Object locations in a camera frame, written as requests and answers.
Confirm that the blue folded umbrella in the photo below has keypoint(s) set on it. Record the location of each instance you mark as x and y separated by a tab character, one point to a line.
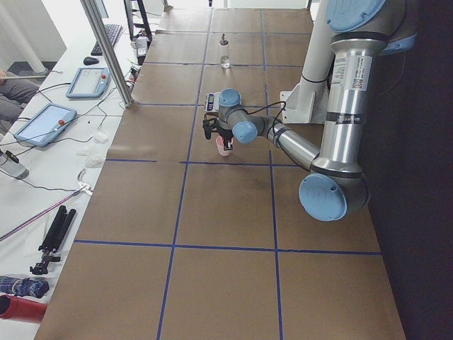
24	287

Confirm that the black keyboard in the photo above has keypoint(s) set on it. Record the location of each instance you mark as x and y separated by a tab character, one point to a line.
113	32

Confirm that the grey water bottle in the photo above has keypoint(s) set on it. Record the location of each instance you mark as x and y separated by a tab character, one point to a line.
12	167

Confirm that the red cylinder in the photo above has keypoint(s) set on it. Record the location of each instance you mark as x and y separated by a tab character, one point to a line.
22	310

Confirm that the pink plastic cup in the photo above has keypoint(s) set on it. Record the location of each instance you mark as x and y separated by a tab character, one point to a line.
220	147

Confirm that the black computer mouse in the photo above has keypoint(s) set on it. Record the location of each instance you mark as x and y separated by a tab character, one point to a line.
90	61

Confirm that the blue teach pendant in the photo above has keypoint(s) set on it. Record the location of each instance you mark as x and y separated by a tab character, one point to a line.
46	125
89	82

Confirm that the clear glass sauce bottle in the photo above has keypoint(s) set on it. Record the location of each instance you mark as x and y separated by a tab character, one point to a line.
224	52

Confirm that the far blue teach pendant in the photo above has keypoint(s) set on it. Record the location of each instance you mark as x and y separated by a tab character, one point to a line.
89	82

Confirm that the aluminium frame post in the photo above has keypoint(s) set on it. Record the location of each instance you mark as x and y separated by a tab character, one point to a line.
94	18

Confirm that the white pedestal column with base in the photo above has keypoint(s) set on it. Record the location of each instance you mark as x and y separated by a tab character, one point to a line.
307	102

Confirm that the crumpled white tissue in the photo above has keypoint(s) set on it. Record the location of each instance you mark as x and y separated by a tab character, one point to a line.
94	157

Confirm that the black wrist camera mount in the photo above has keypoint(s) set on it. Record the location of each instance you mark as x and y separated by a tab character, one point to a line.
210	124

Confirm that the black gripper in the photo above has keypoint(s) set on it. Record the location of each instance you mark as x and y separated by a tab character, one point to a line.
225	134

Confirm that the black folded tripod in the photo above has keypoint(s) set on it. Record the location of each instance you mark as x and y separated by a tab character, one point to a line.
53	240

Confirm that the seated person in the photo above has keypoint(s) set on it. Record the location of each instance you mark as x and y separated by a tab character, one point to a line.
15	95

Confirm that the near blue teach pendant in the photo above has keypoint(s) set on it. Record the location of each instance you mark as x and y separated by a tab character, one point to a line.
46	125

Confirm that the silver digital kitchen scale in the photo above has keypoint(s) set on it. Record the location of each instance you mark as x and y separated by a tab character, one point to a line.
211	104

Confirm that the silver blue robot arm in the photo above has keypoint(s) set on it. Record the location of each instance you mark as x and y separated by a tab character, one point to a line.
335	185

